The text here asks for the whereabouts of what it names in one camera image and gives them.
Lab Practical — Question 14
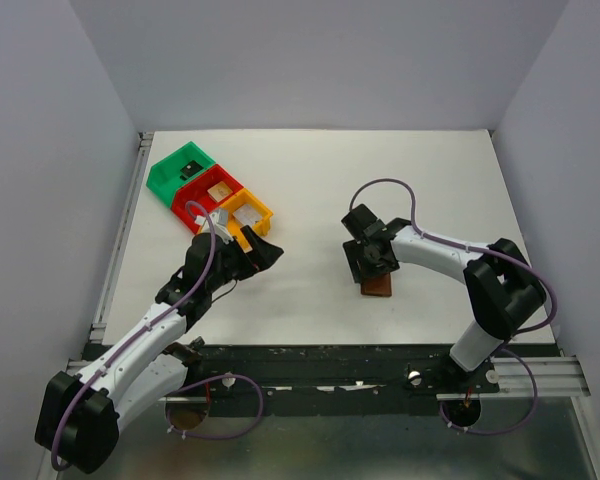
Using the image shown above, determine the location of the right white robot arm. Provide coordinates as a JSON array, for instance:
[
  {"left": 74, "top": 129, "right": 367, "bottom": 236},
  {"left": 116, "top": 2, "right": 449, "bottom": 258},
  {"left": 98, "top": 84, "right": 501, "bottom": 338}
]
[{"left": 342, "top": 204, "right": 547, "bottom": 392}]

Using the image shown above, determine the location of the aluminium rail frame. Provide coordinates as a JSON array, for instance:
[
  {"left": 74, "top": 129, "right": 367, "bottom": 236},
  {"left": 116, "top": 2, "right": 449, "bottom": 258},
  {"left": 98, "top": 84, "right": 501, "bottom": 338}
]
[{"left": 34, "top": 131, "right": 155, "bottom": 480}]

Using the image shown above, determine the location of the black card in green bin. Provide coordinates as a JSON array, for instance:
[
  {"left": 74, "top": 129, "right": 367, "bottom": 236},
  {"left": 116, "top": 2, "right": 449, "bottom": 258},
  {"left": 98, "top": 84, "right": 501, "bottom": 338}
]
[{"left": 180, "top": 161, "right": 204, "bottom": 181}]

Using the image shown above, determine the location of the green plastic bin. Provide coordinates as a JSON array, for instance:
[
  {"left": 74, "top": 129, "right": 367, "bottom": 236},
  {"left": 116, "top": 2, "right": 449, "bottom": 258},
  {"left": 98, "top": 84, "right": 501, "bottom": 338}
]
[{"left": 146, "top": 142, "right": 215, "bottom": 208}]

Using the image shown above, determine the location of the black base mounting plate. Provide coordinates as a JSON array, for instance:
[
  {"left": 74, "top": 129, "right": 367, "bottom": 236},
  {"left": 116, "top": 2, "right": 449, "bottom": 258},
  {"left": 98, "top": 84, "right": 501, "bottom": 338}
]
[{"left": 82, "top": 342, "right": 564, "bottom": 419}]

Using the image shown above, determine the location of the silver card in yellow bin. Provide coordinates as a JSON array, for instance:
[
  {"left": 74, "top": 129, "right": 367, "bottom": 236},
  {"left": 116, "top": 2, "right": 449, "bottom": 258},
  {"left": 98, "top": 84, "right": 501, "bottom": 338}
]
[{"left": 233, "top": 203, "right": 262, "bottom": 228}]

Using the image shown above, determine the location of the gold card in red bin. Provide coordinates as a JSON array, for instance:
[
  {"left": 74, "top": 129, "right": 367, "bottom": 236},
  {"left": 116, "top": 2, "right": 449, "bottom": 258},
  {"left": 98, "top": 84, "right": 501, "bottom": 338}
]
[{"left": 207, "top": 182, "right": 233, "bottom": 202}]

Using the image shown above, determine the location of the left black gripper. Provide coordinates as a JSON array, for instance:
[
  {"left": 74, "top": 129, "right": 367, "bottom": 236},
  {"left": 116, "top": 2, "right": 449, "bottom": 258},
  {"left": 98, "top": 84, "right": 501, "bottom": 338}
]
[{"left": 208, "top": 225, "right": 284, "bottom": 293}]

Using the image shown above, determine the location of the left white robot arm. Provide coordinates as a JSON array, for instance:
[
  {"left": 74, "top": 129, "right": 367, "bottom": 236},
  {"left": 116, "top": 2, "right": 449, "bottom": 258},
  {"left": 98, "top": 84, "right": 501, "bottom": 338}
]
[{"left": 34, "top": 227, "right": 284, "bottom": 473}]

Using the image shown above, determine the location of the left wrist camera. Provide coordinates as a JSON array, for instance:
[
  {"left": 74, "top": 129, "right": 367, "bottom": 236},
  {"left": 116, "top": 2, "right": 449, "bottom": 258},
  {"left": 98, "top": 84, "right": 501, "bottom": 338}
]
[{"left": 195, "top": 208, "right": 234, "bottom": 244}]

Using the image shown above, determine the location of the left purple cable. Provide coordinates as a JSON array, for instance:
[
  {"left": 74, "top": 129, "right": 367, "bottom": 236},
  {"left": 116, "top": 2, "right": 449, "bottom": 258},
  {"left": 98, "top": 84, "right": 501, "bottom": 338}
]
[{"left": 49, "top": 200, "right": 265, "bottom": 472}]

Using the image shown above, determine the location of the red plastic bin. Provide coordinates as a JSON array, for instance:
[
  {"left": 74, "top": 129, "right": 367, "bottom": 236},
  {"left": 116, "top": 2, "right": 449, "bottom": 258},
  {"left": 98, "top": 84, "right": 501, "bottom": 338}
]
[{"left": 171, "top": 164, "right": 243, "bottom": 233}]

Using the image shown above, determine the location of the brown leather card holder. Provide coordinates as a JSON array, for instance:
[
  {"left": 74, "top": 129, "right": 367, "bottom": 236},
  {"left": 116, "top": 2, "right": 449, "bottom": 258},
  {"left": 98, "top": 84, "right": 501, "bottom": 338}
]
[{"left": 360, "top": 273, "right": 392, "bottom": 298}]

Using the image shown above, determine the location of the yellow plastic bin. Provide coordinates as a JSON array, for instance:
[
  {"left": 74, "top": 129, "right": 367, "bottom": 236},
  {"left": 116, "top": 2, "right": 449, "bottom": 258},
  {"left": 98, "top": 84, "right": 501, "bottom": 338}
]
[{"left": 211, "top": 188, "right": 273, "bottom": 251}]

